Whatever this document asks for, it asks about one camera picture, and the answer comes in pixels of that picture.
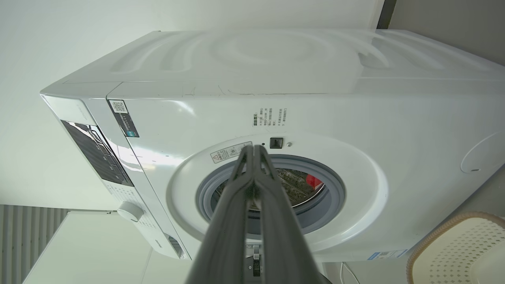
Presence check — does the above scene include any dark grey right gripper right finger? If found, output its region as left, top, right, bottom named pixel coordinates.
left=254, top=144, right=330, bottom=284

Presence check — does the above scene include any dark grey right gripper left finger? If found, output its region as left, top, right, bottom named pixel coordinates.
left=185, top=145, right=255, bottom=284

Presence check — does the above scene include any stainless steel washing machine drum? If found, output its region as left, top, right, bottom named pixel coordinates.
left=215, top=168, right=326, bottom=209

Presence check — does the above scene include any white washing machine dial knob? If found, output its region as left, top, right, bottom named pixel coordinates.
left=117, top=202, right=144, bottom=222

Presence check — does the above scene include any black glossy control display panel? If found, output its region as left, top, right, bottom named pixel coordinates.
left=61, top=120, right=135, bottom=187

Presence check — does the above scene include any cream perforated laundry basket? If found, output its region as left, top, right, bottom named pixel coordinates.
left=406, top=212, right=505, bottom=284

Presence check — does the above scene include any metal door hinge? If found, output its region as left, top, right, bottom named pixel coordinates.
left=247, top=244, right=263, bottom=277

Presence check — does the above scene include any grey rubber door gasket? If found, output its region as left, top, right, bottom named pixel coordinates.
left=196, top=155, right=346, bottom=236

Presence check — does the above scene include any grey warning label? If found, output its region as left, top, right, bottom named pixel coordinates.
left=210, top=141, right=253, bottom=164

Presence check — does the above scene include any blue energy label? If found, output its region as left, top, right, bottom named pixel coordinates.
left=367, top=249, right=409, bottom=261

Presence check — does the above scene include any printed text label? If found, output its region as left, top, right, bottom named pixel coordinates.
left=252, top=107, right=288, bottom=127

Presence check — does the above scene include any white cabinet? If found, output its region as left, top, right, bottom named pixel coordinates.
left=23, top=210, right=192, bottom=284

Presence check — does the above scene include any black QR code sticker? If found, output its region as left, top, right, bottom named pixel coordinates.
left=108, top=99, right=140, bottom=138

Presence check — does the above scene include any white front-load washing machine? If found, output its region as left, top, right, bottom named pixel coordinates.
left=39, top=28, right=505, bottom=263

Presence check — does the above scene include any grey slatted panel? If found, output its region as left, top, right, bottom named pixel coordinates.
left=0, top=204, right=71, bottom=284

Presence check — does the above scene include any round white filter cover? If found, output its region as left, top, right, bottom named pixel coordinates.
left=460, top=132, right=505, bottom=174

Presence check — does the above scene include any black baseboard strip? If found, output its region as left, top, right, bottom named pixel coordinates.
left=377, top=0, right=397, bottom=29

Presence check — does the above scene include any white cable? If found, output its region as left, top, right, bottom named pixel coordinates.
left=339, top=262, right=356, bottom=284

